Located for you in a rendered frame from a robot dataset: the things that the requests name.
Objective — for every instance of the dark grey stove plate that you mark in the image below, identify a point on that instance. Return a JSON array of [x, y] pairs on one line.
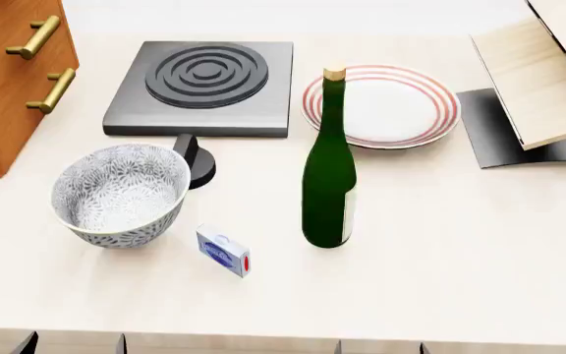
[[204, 110]]

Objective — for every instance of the green wine bottle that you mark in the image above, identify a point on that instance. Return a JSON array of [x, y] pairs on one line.
[[327, 177]]

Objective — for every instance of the small blue white box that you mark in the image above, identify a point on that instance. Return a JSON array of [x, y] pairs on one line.
[[221, 250]]

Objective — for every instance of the light wooden rack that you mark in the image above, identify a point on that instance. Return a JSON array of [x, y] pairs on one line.
[[533, 81]]

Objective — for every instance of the white grey patterned bowl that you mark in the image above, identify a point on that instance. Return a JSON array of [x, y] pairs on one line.
[[116, 195]]

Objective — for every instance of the black stove knob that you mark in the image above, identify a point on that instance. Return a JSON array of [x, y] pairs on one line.
[[199, 162]]

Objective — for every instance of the black rack base plate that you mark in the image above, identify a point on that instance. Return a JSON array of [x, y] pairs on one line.
[[489, 132]]

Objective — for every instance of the white plate red rings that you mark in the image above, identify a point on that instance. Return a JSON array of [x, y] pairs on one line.
[[391, 107]]

